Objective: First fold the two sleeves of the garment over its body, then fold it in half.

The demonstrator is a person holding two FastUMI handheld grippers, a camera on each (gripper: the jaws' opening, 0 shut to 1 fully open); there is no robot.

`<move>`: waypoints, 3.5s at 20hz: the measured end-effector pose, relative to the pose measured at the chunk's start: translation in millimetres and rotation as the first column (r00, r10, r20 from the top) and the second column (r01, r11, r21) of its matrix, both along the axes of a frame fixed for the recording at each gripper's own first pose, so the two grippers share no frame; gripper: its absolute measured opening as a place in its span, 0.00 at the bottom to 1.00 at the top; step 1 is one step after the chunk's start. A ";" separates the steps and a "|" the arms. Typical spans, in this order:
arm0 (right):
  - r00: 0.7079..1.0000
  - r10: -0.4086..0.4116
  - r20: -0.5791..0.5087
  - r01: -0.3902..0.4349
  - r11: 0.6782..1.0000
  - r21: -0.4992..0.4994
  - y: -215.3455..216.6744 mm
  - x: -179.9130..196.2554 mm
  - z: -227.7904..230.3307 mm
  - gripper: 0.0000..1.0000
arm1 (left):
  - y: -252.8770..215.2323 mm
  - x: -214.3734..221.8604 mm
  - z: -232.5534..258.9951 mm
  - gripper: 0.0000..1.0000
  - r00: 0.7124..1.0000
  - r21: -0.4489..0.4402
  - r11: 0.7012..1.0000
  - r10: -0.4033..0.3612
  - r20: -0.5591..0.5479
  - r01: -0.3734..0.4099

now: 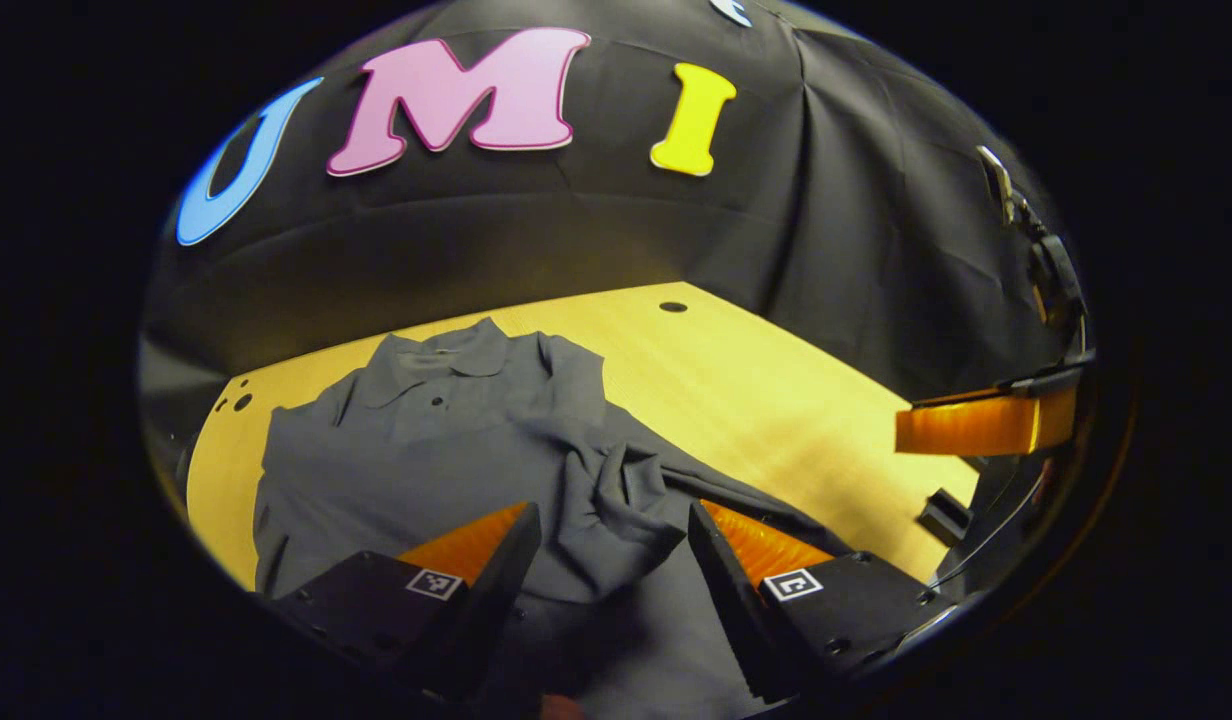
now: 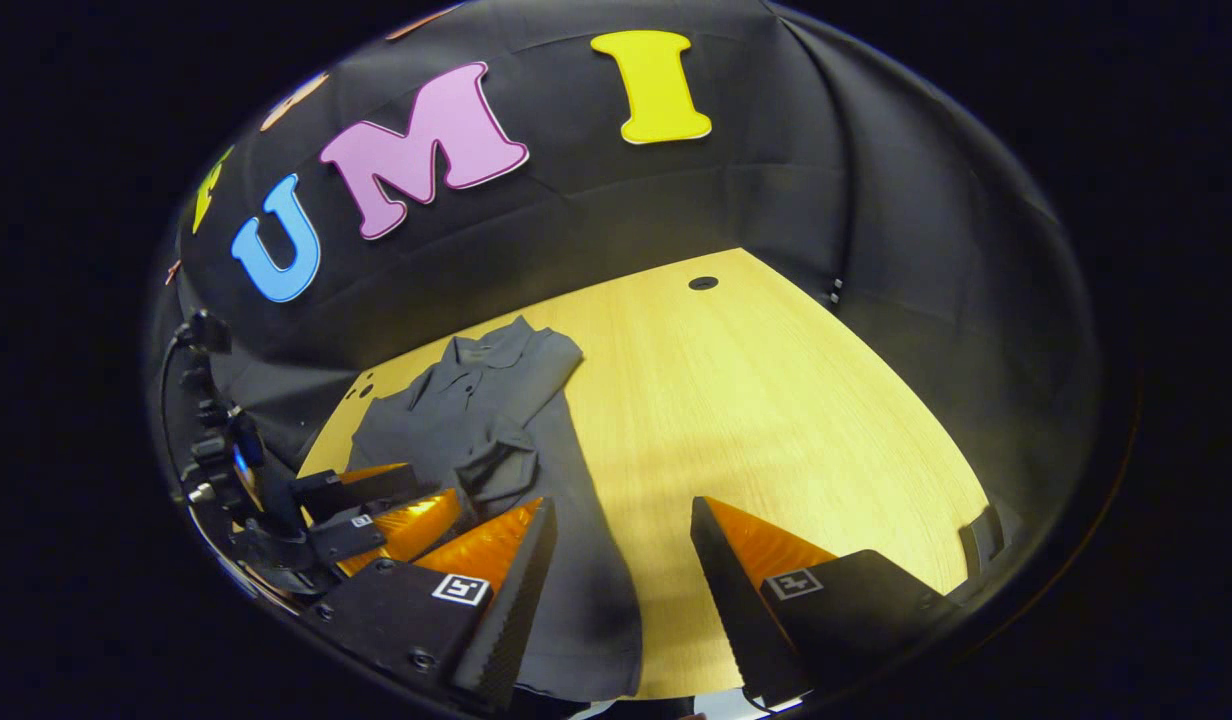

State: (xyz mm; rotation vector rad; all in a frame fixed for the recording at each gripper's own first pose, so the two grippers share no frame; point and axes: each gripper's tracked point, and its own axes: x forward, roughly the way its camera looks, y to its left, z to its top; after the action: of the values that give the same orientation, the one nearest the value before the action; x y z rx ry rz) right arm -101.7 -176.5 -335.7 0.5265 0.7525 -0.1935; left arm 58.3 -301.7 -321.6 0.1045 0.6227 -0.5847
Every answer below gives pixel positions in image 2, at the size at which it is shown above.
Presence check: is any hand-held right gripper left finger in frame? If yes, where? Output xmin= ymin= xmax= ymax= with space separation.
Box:
xmin=311 ymin=496 xmax=559 ymax=713

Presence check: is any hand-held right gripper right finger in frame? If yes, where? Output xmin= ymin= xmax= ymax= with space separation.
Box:
xmin=689 ymin=495 xmax=967 ymax=708

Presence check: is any grey shirt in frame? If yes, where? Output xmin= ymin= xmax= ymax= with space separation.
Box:
xmin=346 ymin=315 xmax=645 ymax=701

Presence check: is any black backdrop cloth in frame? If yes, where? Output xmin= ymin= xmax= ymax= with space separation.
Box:
xmin=146 ymin=0 xmax=1099 ymax=561

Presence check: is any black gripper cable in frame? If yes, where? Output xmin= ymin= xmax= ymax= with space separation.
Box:
xmin=158 ymin=318 xmax=203 ymax=501

